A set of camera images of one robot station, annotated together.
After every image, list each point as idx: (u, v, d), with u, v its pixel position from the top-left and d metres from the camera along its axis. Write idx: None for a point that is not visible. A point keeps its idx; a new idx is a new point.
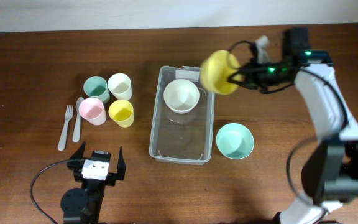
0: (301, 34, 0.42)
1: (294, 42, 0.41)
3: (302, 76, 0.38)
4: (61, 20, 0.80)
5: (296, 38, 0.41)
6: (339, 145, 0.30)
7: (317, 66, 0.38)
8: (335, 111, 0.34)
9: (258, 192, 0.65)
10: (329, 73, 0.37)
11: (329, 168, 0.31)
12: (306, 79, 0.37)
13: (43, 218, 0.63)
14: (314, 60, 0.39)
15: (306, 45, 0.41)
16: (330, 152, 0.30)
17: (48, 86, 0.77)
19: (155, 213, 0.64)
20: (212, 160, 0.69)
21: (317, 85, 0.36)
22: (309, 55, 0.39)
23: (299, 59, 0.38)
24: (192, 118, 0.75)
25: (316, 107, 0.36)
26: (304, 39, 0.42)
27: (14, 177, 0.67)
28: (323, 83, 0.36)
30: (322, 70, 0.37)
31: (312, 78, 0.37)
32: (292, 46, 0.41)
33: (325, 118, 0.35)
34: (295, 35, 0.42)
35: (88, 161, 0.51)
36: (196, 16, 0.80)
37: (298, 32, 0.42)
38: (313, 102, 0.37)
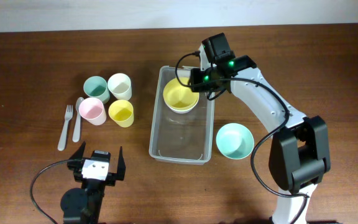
0: (221, 41, 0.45)
1: (217, 51, 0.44)
3: (237, 84, 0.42)
4: (62, 20, 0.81)
5: (217, 47, 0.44)
6: (290, 136, 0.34)
7: (245, 71, 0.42)
8: (271, 106, 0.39)
9: (260, 192, 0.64)
10: (257, 73, 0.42)
11: (289, 160, 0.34)
12: (240, 85, 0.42)
13: (42, 218, 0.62)
14: (240, 67, 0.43)
15: (229, 51, 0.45)
16: (285, 144, 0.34)
17: (49, 86, 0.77)
19: (155, 214, 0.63)
20: (212, 160, 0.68)
21: (253, 89, 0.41)
22: (233, 64, 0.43)
23: (225, 70, 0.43)
24: (192, 118, 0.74)
25: (257, 106, 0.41)
26: (225, 45, 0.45)
27: (14, 176, 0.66)
28: (255, 84, 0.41)
30: (248, 73, 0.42)
31: (244, 83, 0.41)
32: (215, 55, 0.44)
33: (266, 117, 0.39)
34: (215, 45, 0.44)
35: (88, 161, 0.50)
36: (196, 16, 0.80)
37: (217, 39, 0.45)
38: (255, 106, 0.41)
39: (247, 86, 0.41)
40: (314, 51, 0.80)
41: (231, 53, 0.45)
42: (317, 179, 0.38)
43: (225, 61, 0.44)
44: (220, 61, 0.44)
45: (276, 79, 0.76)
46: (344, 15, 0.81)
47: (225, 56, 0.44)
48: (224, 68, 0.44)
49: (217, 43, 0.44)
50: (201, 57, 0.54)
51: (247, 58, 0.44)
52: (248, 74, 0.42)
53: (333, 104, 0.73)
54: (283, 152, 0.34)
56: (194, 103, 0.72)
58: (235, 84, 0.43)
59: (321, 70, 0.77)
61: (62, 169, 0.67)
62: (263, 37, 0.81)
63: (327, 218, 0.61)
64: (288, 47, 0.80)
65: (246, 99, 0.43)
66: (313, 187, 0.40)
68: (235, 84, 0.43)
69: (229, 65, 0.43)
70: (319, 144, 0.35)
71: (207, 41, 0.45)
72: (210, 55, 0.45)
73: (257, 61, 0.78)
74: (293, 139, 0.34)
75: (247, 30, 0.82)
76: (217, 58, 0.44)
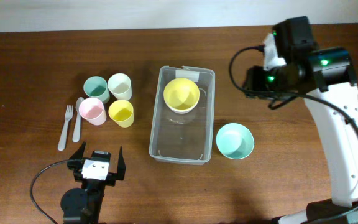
0: (303, 25, 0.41)
1: (296, 40, 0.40)
3: (318, 104, 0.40)
4: (62, 20, 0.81)
5: (296, 35, 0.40)
6: None
7: (335, 86, 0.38)
8: (353, 165, 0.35)
9: (259, 192, 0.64)
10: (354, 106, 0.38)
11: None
12: (324, 108, 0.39)
13: (42, 218, 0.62)
14: (332, 65, 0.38)
15: (311, 42, 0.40)
16: (350, 223, 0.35)
17: (49, 86, 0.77)
19: (155, 214, 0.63)
20: (212, 160, 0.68)
21: (340, 127, 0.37)
22: (325, 62, 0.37)
23: (309, 65, 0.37)
24: (192, 118, 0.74)
25: (334, 147, 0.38)
26: (305, 35, 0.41)
27: (14, 176, 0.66)
28: (346, 121, 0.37)
30: (346, 99, 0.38)
31: (332, 111, 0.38)
32: (294, 44, 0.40)
33: (342, 166, 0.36)
34: (293, 32, 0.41)
35: (88, 161, 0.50)
36: (196, 15, 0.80)
37: (298, 22, 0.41)
38: (331, 144, 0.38)
39: (334, 116, 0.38)
40: None
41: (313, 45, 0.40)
42: None
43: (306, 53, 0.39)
44: (298, 52, 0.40)
45: None
46: (344, 15, 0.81)
47: (306, 46, 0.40)
48: (305, 61, 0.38)
49: (296, 28, 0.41)
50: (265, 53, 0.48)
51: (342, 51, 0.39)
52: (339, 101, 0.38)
53: None
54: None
56: (194, 103, 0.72)
58: (317, 103, 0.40)
59: None
61: (62, 169, 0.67)
62: (263, 37, 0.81)
63: None
64: None
65: (324, 132, 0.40)
66: None
68: (319, 107, 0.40)
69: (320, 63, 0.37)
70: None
71: (284, 25, 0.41)
72: (285, 45, 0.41)
73: (257, 61, 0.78)
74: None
75: (247, 30, 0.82)
76: (294, 49, 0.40)
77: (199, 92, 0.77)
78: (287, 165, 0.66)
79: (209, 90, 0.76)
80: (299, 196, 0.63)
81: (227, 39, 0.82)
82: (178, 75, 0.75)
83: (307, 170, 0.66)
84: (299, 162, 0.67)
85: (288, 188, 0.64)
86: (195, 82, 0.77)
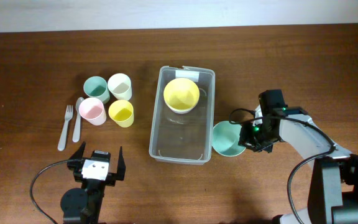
0: (276, 94, 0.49)
1: (271, 101, 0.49)
3: (286, 124, 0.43)
4: (62, 20, 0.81)
5: (271, 98, 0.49)
6: (334, 166, 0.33)
7: (296, 115, 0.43)
8: (317, 140, 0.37)
9: (259, 192, 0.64)
10: (308, 117, 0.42)
11: (329, 195, 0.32)
12: (289, 126, 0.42)
13: (43, 218, 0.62)
14: (291, 112, 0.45)
15: (282, 104, 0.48)
16: (326, 173, 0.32)
17: (49, 86, 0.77)
19: (155, 213, 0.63)
20: (212, 160, 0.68)
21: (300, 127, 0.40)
22: (286, 111, 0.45)
23: (277, 112, 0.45)
24: (192, 118, 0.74)
25: (304, 146, 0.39)
26: (279, 98, 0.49)
27: (15, 177, 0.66)
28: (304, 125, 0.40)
30: (300, 117, 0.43)
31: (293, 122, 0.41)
32: (269, 104, 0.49)
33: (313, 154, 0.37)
34: (271, 96, 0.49)
35: (88, 161, 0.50)
36: (195, 15, 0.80)
37: (273, 93, 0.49)
38: (301, 144, 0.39)
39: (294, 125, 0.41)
40: (315, 51, 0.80)
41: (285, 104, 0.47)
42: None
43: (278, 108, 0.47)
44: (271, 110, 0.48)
45: (276, 79, 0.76)
46: (344, 15, 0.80)
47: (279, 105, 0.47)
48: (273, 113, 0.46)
49: (271, 94, 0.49)
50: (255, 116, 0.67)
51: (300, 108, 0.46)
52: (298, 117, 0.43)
53: (334, 104, 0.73)
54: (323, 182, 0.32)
56: (194, 104, 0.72)
58: (284, 126, 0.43)
59: (321, 70, 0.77)
61: (62, 169, 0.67)
62: (263, 37, 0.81)
63: None
64: (288, 48, 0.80)
65: (293, 141, 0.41)
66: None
68: (285, 126, 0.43)
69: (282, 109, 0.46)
70: None
71: (265, 93, 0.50)
72: (265, 107, 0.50)
73: (257, 61, 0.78)
74: (336, 169, 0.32)
75: (247, 31, 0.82)
76: (270, 107, 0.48)
77: (199, 92, 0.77)
78: (286, 165, 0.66)
79: (208, 90, 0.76)
80: (299, 196, 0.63)
81: (226, 39, 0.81)
82: (179, 75, 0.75)
83: (307, 170, 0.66)
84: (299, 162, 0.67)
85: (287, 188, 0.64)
86: (196, 82, 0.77)
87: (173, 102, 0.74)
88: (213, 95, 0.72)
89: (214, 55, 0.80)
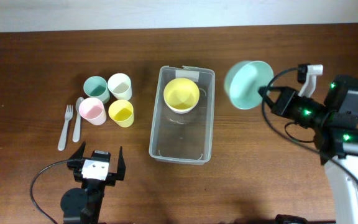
0: (355, 101, 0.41)
1: (342, 109, 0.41)
3: (337, 170, 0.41)
4: (62, 20, 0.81)
5: (347, 104, 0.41)
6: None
7: (354, 159, 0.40)
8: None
9: (259, 192, 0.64)
10: None
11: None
12: (340, 177, 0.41)
13: (43, 218, 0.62)
14: (352, 149, 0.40)
15: (355, 116, 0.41)
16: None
17: (49, 86, 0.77)
19: (155, 213, 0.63)
20: (212, 160, 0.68)
21: (352, 193, 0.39)
22: (348, 140, 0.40)
23: (337, 147, 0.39)
24: (192, 118, 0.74)
25: (345, 211, 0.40)
26: (354, 106, 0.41)
27: (15, 177, 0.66)
28: None
30: None
31: (347, 178, 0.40)
32: (338, 111, 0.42)
33: None
34: (346, 102, 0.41)
35: (88, 161, 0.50)
36: (195, 16, 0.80)
37: (353, 97, 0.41)
38: (344, 206, 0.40)
39: (347, 183, 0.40)
40: (316, 51, 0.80)
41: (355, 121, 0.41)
42: None
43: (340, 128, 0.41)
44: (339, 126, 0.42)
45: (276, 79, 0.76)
46: (344, 16, 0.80)
47: (347, 119, 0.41)
48: (332, 132, 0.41)
49: (350, 101, 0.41)
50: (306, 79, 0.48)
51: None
52: (355, 168, 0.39)
53: None
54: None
56: (194, 104, 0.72)
58: (334, 168, 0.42)
59: (321, 70, 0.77)
61: (62, 169, 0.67)
62: (263, 37, 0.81)
63: (325, 218, 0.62)
64: (288, 48, 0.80)
65: (338, 193, 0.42)
66: None
68: (335, 171, 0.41)
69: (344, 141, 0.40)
70: None
71: (347, 91, 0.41)
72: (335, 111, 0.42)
73: (257, 61, 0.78)
74: None
75: (247, 31, 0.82)
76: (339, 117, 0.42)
77: (199, 92, 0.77)
78: (286, 165, 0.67)
79: (209, 90, 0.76)
80: (299, 196, 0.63)
81: (226, 39, 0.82)
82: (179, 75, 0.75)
83: (307, 170, 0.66)
84: (299, 162, 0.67)
85: (287, 188, 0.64)
86: (196, 81, 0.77)
87: (174, 101, 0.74)
88: (213, 95, 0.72)
89: (214, 55, 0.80)
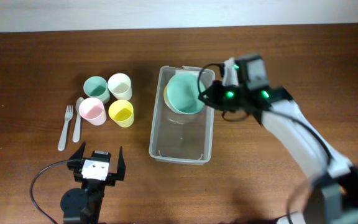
0: (257, 65, 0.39)
1: (250, 76, 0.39)
3: (270, 118, 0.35)
4: (62, 20, 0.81)
5: (250, 72, 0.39)
6: (334, 186, 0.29)
7: (281, 105, 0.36)
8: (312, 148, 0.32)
9: (259, 192, 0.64)
10: (293, 109, 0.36)
11: (330, 211, 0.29)
12: (273, 120, 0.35)
13: (42, 218, 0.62)
14: (275, 100, 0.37)
15: (264, 79, 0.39)
16: (327, 195, 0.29)
17: (49, 86, 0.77)
19: (155, 213, 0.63)
20: (212, 160, 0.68)
21: (290, 127, 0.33)
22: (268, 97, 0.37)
23: (261, 104, 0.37)
24: (192, 118, 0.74)
25: (294, 147, 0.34)
26: (259, 70, 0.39)
27: (14, 177, 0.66)
28: (293, 121, 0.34)
30: (286, 106, 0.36)
31: (279, 117, 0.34)
32: (248, 79, 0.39)
33: (306, 162, 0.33)
34: (250, 70, 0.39)
35: (88, 161, 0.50)
36: (195, 15, 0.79)
37: (254, 63, 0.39)
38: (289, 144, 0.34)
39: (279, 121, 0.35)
40: (315, 51, 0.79)
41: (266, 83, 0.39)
42: None
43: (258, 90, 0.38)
44: (256, 90, 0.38)
45: None
46: (344, 16, 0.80)
47: (260, 84, 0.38)
48: (255, 98, 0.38)
49: (252, 68, 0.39)
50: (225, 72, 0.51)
51: (283, 91, 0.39)
52: (284, 108, 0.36)
53: (333, 104, 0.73)
54: (324, 203, 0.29)
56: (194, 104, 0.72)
58: (267, 119, 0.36)
59: (321, 70, 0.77)
61: (62, 169, 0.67)
62: (263, 37, 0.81)
63: None
64: (288, 48, 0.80)
65: (279, 135, 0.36)
66: None
68: (270, 120, 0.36)
69: (264, 98, 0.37)
70: None
71: (242, 61, 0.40)
72: (245, 81, 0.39)
73: None
74: (336, 188, 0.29)
75: (247, 31, 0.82)
76: (250, 84, 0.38)
77: None
78: (286, 165, 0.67)
79: None
80: None
81: (226, 39, 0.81)
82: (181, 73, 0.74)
83: None
84: None
85: (288, 188, 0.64)
86: None
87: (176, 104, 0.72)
88: None
89: (214, 55, 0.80)
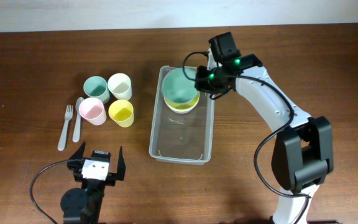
0: (227, 39, 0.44)
1: (223, 50, 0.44)
3: (242, 82, 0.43)
4: (62, 20, 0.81)
5: (223, 45, 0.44)
6: (294, 136, 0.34)
7: (251, 69, 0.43)
8: (276, 104, 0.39)
9: (259, 192, 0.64)
10: (263, 72, 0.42)
11: (294, 158, 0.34)
12: (245, 84, 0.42)
13: (42, 219, 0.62)
14: (246, 65, 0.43)
15: (234, 50, 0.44)
16: (288, 143, 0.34)
17: (48, 86, 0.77)
19: (155, 213, 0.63)
20: (212, 160, 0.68)
21: (258, 88, 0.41)
22: (240, 62, 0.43)
23: (233, 69, 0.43)
24: (192, 118, 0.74)
25: (263, 106, 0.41)
26: (230, 43, 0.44)
27: (14, 177, 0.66)
28: (260, 83, 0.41)
30: (256, 71, 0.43)
31: (250, 81, 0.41)
32: (222, 53, 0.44)
33: (272, 116, 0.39)
34: (222, 44, 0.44)
35: (88, 161, 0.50)
36: (195, 15, 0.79)
37: (224, 38, 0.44)
38: (260, 102, 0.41)
39: (252, 85, 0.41)
40: (315, 51, 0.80)
41: (237, 53, 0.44)
42: (320, 180, 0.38)
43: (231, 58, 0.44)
44: (230, 61, 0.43)
45: (276, 80, 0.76)
46: (344, 15, 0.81)
47: (232, 55, 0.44)
48: (230, 65, 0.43)
49: (223, 41, 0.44)
50: (209, 57, 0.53)
51: (253, 56, 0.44)
52: (253, 73, 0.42)
53: (332, 104, 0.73)
54: (286, 150, 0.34)
56: (194, 102, 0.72)
58: (240, 83, 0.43)
59: (321, 70, 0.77)
61: (62, 169, 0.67)
62: (263, 37, 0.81)
63: (325, 218, 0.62)
64: (288, 47, 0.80)
65: (252, 98, 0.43)
66: (316, 187, 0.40)
68: (242, 84, 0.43)
69: (236, 63, 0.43)
70: (323, 144, 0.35)
71: (214, 38, 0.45)
72: (219, 56, 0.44)
73: None
74: (298, 139, 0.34)
75: (247, 30, 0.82)
76: (223, 57, 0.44)
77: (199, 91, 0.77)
78: None
79: None
80: None
81: None
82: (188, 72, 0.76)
83: None
84: None
85: None
86: None
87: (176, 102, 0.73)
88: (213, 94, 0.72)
89: None
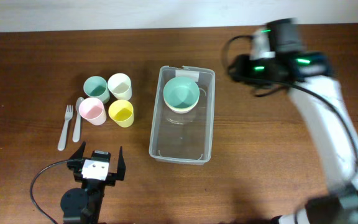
0: (289, 31, 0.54)
1: (284, 40, 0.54)
3: (302, 94, 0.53)
4: (62, 20, 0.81)
5: (284, 35, 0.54)
6: (354, 201, 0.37)
7: (315, 79, 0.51)
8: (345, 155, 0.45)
9: (259, 192, 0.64)
10: (335, 101, 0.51)
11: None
12: (306, 100, 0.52)
13: (42, 218, 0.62)
14: (312, 70, 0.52)
15: (295, 42, 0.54)
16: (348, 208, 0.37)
17: (49, 86, 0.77)
19: (155, 213, 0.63)
20: (212, 160, 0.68)
21: (324, 114, 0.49)
22: (306, 63, 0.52)
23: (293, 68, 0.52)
24: (192, 118, 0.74)
25: (325, 139, 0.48)
26: (292, 36, 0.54)
27: (14, 177, 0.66)
28: (330, 109, 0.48)
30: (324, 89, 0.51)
31: (317, 102, 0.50)
32: (281, 43, 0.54)
33: (335, 155, 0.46)
34: (283, 35, 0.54)
35: (88, 161, 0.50)
36: (195, 16, 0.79)
37: (282, 28, 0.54)
38: (324, 138, 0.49)
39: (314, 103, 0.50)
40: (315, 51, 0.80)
41: (297, 46, 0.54)
42: None
43: (291, 55, 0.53)
44: (284, 53, 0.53)
45: None
46: (344, 15, 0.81)
47: (291, 46, 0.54)
48: (291, 62, 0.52)
49: (283, 31, 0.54)
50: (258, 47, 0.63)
51: (320, 60, 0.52)
52: (317, 89, 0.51)
53: None
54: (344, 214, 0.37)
56: (195, 101, 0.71)
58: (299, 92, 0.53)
59: None
61: (62, 169, 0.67)
62: None
63: None
64: None
65: (311, 121, 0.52)
66: None
68: (301, 95, 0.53)
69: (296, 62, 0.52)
70: None
71: (273, 28, 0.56)
72: (275, 45, 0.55)
73: None
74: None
75: (247, 30, 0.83)
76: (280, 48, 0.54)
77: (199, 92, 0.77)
78: (286, 165, 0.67)
79: (209, 90, 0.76)
80: (299, 196, 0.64)
81: (226, 40, 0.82)
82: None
83: (307, 170, 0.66)
84: (299, 162, 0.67)
85: (287, 188, 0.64)
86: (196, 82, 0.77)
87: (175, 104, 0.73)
88: (213, 94, 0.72)
89: (214, 55, 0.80)
